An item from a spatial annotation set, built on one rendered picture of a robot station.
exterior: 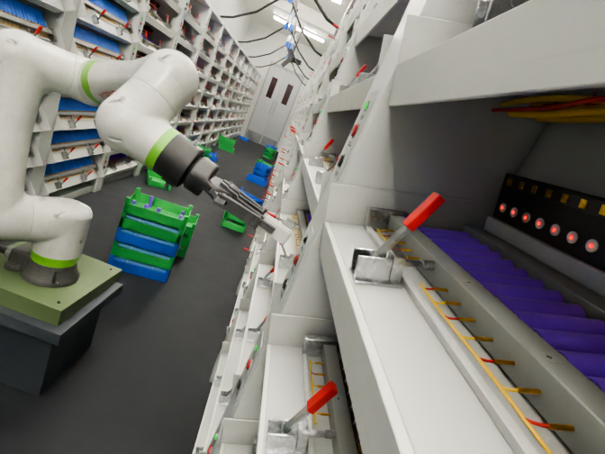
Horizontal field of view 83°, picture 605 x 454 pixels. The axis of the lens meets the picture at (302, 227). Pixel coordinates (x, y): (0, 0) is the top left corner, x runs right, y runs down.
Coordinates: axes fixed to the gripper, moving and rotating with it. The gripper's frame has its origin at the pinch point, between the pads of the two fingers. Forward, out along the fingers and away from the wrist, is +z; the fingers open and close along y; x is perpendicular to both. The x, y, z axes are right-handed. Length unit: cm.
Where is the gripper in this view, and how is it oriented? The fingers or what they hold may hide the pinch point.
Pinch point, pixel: (275, 229)
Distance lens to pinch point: 73.4
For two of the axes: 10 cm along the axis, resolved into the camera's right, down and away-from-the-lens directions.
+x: 6.1, -7.6, -2.2
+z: 7.9, 5.8, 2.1
